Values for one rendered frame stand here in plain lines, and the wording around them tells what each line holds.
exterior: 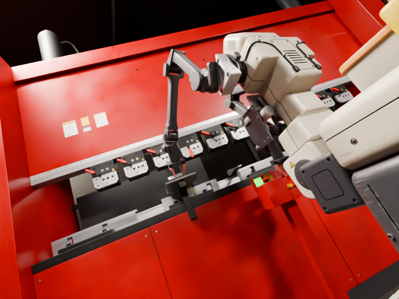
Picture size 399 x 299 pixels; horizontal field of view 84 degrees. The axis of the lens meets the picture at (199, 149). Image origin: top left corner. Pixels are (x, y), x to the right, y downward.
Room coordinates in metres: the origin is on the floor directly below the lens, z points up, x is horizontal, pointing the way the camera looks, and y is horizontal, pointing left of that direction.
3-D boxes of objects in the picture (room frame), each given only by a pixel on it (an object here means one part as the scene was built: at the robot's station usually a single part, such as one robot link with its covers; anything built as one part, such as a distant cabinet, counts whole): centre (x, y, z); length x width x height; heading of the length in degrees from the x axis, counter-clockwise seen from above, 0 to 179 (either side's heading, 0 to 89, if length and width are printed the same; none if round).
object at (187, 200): (1.29, 0.18, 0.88); 0.14 x 0.04 x 0.22; 14
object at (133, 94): (1.63, -0.40, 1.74); 3.00 x 0.08 x 0.80; 104
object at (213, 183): (1.49, 0.17, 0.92); 0.39 x 0.06 x 0.10; 104
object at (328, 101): (1.80, -1.11, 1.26); 0.15 x 0.09 x 0.17; 104
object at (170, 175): (1.47, 0.23, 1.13); 0.10 x 0.02 x 0.10; 104
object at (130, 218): (1.34, 0.76, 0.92); 0.50 x 0.06 x 0.10; 104
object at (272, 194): (1.20, -0.30, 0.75); 0.20 x 0.16 x 0.18; 98
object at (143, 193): (1.91, 0.58, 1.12); 1.13 x 0.02 x 0.44; 104
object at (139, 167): (1.42, 0.45, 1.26); 0.15 x 0.09 x 0.17; 104
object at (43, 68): (1.62, -0.40, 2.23); 3.00 x 0.10 x 0.14; 104
